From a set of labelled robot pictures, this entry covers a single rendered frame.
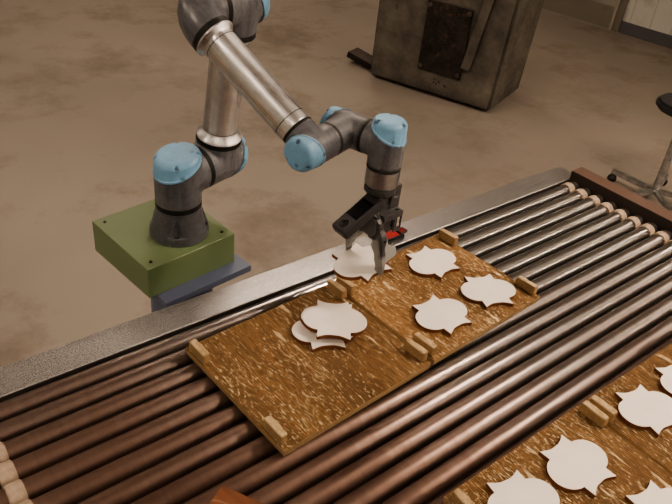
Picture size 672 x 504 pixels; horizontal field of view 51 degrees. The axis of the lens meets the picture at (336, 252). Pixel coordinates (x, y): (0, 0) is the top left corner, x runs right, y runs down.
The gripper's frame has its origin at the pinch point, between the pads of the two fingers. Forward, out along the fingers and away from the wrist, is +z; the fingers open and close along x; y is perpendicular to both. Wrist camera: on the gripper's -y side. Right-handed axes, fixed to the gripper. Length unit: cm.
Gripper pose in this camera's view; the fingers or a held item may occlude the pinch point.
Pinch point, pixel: (361, 262)
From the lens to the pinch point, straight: 164.2
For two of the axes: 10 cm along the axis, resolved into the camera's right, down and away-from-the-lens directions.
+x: -6.4, -4.8, 6.0
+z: -1.1, 8.3, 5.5
